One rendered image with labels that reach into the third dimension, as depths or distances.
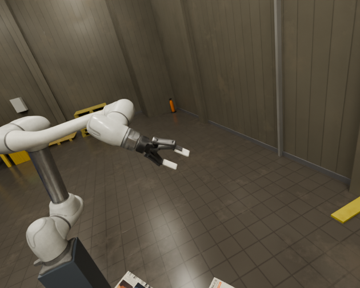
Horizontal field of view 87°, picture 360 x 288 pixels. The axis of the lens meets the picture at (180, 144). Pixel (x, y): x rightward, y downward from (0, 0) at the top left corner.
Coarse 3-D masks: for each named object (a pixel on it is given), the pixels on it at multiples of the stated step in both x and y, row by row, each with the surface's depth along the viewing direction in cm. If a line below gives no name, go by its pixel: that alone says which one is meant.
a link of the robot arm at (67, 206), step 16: (32, 128) 98; (48, 128) 108; (48, 144) 109; (32, 160) 107; (48, 160) 110; (48, 176) 112; (48, 192) 117; (64, 192) 122; (64, 208) 121; (80, 208) 132
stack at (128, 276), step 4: (128, 272) 118; (124, 276) 116; (128, 276) 115; (132, 276) 115; (124, 280) 114; (128, 280) 113; (132, 280) 112; (136, 280) 112; (140, 280) 111; (120, 284) 112; (124, 284) 111; (128, 284) 111; (132, 284) 110; (136, 284) 110; (140, 284) 109; (144, 284) 109
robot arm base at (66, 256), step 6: (72, 240) 126; (72, 246) 122; (66, 252) 116; (72, 252) 119; (60, 258) 113; (66, 258) 114; (72, 258) 115; (36, 264) 115; (42, 264) 115; (48, 264) 111; (54, 264) 112; (60, 264) 113; (42, 270) 111; (48, 270) 111
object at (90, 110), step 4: (100, 104) 793; (104, 104) 765; (88, 108) 771; (92, 108) 744; (96, 108) 722; (100, 108) 794; (76, 112) 750; (80, 112) 724; (84, 112) 710; (88, 112) 776; (92, 112) 720; (76, 116) 704; (80, 116) 734; (84, 132) 731; (84, 136) 736
